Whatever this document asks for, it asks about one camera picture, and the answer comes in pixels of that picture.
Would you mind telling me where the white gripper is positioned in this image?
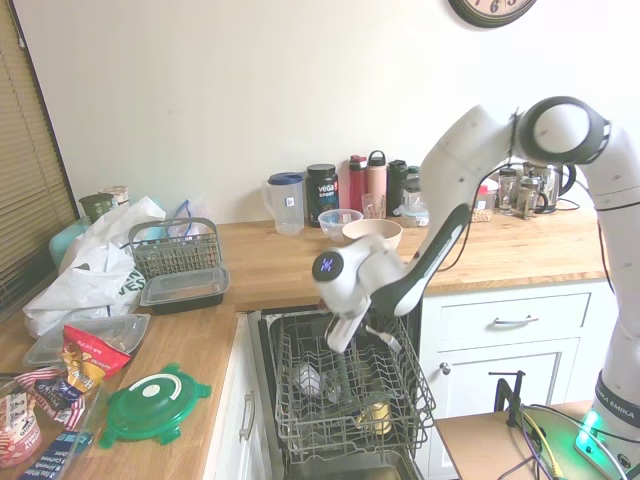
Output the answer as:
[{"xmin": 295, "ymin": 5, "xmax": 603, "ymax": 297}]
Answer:
[{"xmin": 324, "ymin": 303, "xmax": 373, "ymax": 387}]

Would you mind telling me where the stainless dishwasher door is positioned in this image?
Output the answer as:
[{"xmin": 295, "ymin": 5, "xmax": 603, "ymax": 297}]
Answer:
[{"xmin": 281, "ymin": 446, "xmax": 417, "ymax": 480}]

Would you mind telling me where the clear glass in rack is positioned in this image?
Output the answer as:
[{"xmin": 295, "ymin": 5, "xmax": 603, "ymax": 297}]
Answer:
[{"xmin": 294, "ymin": 361, "xmax": 325, "ymax": 397}]

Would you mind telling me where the yellow cup in rack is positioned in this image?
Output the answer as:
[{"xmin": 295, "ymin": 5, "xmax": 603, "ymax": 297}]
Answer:
[{"xmin": 355, "ymin": 399, "xmax": 393, "ymax": 435}]

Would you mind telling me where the white cabinet under snacks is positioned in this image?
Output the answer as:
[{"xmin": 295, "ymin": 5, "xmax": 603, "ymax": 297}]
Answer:
[{"xmin": 201, "ymin": 314, "xmax": 274, "ymax": 480}]

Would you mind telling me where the beige ceramic bowl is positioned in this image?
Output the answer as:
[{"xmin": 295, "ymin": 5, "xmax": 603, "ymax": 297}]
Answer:
[{"xmin": 340, "ymin": 217, "xmax": 404, "ymax": 252}]

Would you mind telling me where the clear plastic bowl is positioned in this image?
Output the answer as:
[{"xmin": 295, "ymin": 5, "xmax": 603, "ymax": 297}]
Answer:
[{"xmin": 317, "ymin": 207, "xmax": 364, "ymax": 243}]

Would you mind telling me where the wooden robot mounting table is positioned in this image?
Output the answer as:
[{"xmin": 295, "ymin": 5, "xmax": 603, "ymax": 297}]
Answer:
[{"xmin": 434, "ymin": 399, "xmax": 640, "ymax": 480}]

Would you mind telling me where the tall black C-clamp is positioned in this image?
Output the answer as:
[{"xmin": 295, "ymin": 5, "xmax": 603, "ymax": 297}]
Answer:
[{"xmin": 486, "ymin": 369, "xmax": 527, "ymax": 427}]

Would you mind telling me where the clear drinking glass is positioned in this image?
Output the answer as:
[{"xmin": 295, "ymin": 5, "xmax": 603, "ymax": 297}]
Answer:
[{"xmin": 360, "ymin": 191, "xmax": 388, "ymax": 222}]

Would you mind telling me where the glass container blue-clip lid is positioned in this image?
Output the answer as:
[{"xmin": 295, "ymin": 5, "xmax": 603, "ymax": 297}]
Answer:
[{"xmin": 399, "ymin": 201, "xmax": 431, "ymax": 229}]

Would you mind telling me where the black Vega protein tub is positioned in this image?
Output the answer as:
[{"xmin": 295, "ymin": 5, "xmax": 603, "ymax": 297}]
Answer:
[{"xmin": 305, "ymin": 163, "xmax": 342, "ymax": 229}]

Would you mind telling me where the clear pitcher blue lid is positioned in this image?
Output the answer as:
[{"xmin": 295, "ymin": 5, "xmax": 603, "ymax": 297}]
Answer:
[{"xmin": 260, "ymin": 170, "xmax": 306, "ymax": 237}]

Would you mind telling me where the white cabinet under bottles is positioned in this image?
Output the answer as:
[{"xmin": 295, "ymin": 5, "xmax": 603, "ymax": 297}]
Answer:
[{"xmin": 419, "ymin": 278, "xmax": 622, "ymax": 480}]

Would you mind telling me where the black container clear lid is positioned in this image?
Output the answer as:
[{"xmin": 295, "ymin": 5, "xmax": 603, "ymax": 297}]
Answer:
[
  {"xmin": 21, "ymin": 313, "xmax": 152, "ymax": 370},
  {"xmin": 138, "ymin": 266, "xmax": 232, "ymax": 317}
]

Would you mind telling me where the red water bottle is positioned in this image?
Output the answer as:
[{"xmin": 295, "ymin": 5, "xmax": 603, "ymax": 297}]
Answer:
[{"xmin": 347, "ymin": 154, "xmax": 368, "ymax": 214}]

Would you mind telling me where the dark green bottle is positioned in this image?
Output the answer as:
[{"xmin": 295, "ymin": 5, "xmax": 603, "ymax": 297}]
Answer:
[{"xmin": 386, "ymin": 159, "xmax": 409, "ymax": 218}]

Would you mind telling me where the clear canister black lid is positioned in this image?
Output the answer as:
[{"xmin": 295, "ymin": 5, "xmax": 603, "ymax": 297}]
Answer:
[{"xmin": 399, "ymin": 177, "xmax": 427, "ymax": 209}]

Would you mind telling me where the pink bottle black cap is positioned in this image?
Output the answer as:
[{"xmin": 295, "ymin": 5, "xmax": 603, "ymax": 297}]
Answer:
[{"xmin": 365, "ymin": 149, "xmax": 389, "ymax": 209}]

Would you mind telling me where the green round container lid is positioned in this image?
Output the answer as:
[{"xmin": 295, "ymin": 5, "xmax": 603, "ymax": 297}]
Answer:
[{"xmin": 96, "ymin": 361, "xmax": 214, "ymax": 449}]

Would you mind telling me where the grey plastic cutlery basket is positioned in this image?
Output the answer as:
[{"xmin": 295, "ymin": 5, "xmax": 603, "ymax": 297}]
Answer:
[{"xmin": 126, "ymin": 216, "xmax": 224, "ymax": 282}]

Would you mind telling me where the clear zip bag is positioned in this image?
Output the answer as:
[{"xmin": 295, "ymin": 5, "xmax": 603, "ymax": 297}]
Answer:
[{"xmin": 166, "ymin": 199, "xmax": 212, "ymax": 235}]

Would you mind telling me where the jar with black lid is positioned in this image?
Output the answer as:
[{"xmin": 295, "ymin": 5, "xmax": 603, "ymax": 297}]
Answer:
[{"xmin": 496, "ymin": 166, "xmax": 519, "ymax": 217}]

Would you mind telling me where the red snack bag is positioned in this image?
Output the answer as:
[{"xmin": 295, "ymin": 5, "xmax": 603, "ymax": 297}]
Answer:
[{"xmin": 59, "ymin": 324, "xmax": 133, "ymax": 397}]

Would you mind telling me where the glass French press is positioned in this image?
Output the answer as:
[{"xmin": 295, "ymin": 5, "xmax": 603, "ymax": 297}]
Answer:
[{"xmin": 516, "ymin": 174, "xmax": 549, "ymax": 222}]

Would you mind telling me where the white plastic shopping bag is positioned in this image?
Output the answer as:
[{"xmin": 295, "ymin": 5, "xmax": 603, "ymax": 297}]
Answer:
[{"xmin": 21, "ymin": 195, "xmax": 169, "ymax": 340}]

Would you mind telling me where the stainless steel electric kettle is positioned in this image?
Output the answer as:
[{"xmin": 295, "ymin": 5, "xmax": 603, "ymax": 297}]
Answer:
[{"xmin": 536, "ymin": 161, "xmax": 578, "ymax": 214}]

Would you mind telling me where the jar with beige lid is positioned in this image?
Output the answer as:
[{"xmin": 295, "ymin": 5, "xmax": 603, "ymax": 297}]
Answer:
[{"xmin": 97, "ymin": 185, "xmax": 132, "ymax": 209}]

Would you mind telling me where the blue snack packet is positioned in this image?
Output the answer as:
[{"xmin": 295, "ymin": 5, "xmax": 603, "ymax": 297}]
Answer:
[{"xmin": 36, "ymin": 430, "xmax": 97, "ymax": 480}]

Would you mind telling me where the dark green cup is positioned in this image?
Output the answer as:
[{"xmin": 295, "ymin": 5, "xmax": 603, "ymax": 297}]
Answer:
[{"xmin": 78, "ymin": 193, "xmax": 118, "ymax": 227}]

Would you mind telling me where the red white striped packet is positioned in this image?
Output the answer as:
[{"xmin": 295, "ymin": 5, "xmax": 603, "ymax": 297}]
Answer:
[{"xmin": 8, "ymin": 366, "xmax": 87, "ymax": 427}]

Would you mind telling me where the teal plastic container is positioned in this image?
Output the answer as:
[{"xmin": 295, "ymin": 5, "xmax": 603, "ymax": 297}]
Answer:
[{"xmin": 48, "ymin": 218, "xmax": 94, "ymax": 272}]

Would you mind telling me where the red white snack packet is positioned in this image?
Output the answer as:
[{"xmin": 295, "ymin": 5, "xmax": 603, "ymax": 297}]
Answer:
[{"xmin": 0, "ymin": 391, "xmax": 47, "ymax": 480}]

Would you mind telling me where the wide wooden window blind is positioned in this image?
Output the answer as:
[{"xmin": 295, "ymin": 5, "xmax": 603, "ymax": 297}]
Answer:
[{"xmin": 0, "ymin": 0, "xmax": 82, "ymax": 322}]

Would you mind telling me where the grey wire dishwasher rack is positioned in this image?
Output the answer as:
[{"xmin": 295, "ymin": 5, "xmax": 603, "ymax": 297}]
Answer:
[{"xmin": 267, "ymin": 308, "xmax": 437, "ymax": 457}]

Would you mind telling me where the steel drawer bar handle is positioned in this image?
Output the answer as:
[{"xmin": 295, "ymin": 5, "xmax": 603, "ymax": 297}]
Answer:
[
  {"xmin": 238, "ymin": 391, "xmax": 257, "ymax": 442},
  {"xmin": 491, "ymin": 314, "xmax": 541, "ymax": 330}
]

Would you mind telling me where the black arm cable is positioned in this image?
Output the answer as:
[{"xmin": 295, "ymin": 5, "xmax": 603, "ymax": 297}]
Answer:
[{"xmin": 411, "ymin": 111, "xmax": 617, "ymax": 297}]

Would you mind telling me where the coloured wire bundle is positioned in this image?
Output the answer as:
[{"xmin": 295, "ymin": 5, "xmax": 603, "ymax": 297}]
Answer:
[{"xmin": 518, "ymin": 403, "xmax": 637, "ymax": 480}]

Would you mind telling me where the round black wall clock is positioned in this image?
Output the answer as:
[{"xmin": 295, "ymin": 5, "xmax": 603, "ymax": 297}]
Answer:
[{"xmin": 446, "ymin": 0, "xmax": 539, "ymax": 28}]

